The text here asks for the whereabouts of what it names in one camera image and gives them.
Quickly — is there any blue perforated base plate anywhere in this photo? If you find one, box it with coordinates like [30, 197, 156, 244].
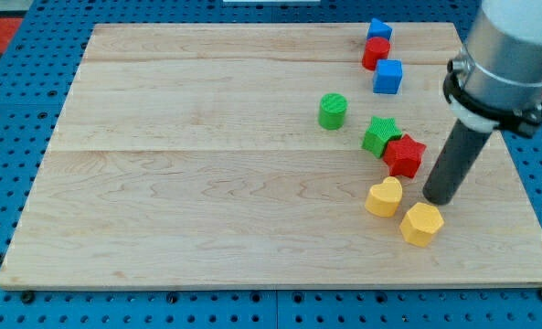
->
[0, 0, 542, 328]

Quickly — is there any blue cube block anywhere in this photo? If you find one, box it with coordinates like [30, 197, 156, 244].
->
[373, 59, 403, 94]

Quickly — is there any light wooden board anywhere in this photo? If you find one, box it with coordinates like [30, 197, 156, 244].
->
[0, 23, 542, 291]

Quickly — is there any green cylinder block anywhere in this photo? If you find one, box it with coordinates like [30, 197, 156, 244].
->
[318, 93, 348, 130]

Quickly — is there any blue triangular block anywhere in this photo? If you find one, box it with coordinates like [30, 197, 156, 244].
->
[367, 17, 393, 40]

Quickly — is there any yellow heart block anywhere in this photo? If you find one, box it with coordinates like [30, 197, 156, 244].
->
[365, 176, 403, 218]

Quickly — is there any green star block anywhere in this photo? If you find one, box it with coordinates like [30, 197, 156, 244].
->
[361, 116, 402, 158]

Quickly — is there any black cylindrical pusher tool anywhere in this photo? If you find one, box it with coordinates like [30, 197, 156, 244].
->
[422, 120, 491, 206]

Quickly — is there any red cylinder block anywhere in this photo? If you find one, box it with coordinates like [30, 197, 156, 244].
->
[362, 37, 391, 70]

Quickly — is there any yellow hexagon block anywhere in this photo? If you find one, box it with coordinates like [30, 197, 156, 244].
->
[399, 202, 444, 248]

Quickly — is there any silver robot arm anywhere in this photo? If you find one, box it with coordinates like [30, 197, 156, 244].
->
[443, 0, 542, 137]

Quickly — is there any red star block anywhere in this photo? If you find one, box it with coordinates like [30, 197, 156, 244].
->
[382, 134, 427, 178]

